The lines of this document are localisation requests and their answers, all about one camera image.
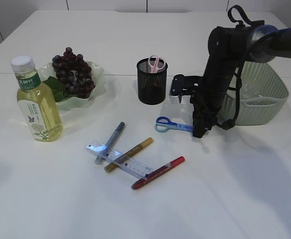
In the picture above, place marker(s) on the pale green woven basket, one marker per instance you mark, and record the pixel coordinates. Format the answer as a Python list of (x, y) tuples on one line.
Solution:
[(261, 111)]

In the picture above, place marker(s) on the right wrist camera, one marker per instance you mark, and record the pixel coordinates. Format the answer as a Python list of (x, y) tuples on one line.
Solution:
[(183, 86)]

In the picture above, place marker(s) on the silver marker pen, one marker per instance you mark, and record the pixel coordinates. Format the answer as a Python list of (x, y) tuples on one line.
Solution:
[(110, 142)]

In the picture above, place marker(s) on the clear plastic ruler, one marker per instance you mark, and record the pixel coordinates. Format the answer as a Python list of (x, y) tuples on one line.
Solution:
[(125, 163)]

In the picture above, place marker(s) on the purple artificial grape bunch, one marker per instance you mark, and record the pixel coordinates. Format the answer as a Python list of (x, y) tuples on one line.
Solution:
[(73, 76)]

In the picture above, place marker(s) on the gold marker pen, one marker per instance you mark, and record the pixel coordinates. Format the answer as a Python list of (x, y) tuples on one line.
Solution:
[(138, 148)]

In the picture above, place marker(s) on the yellow tea bottle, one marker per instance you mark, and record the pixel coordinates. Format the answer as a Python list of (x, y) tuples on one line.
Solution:
[(36, 101)]

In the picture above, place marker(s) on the blue scissors with cover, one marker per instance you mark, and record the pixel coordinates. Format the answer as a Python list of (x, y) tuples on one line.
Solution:
[(164, 124)]

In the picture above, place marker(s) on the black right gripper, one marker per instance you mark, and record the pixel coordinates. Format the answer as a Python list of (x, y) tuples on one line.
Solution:
[(206, 108)]

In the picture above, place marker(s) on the black mesh pen holder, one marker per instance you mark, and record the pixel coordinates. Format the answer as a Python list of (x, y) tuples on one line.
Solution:
[(151, 87)]

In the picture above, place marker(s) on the pale green wavy glass plate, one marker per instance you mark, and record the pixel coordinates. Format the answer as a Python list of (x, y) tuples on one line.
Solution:
[(67, 104)]

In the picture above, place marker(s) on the red marker pen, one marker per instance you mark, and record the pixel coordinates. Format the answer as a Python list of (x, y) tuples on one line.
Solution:
[(157, 173)]

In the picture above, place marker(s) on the pink scissors with purple cover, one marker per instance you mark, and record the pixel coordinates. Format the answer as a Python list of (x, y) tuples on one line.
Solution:
[(156, 64)]

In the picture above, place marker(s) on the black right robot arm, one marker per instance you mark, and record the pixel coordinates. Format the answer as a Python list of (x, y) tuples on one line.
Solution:
[(229, 49)]

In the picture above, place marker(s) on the clear plastic sheet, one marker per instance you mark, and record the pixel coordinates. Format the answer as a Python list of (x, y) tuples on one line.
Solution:
[(249, 92)]

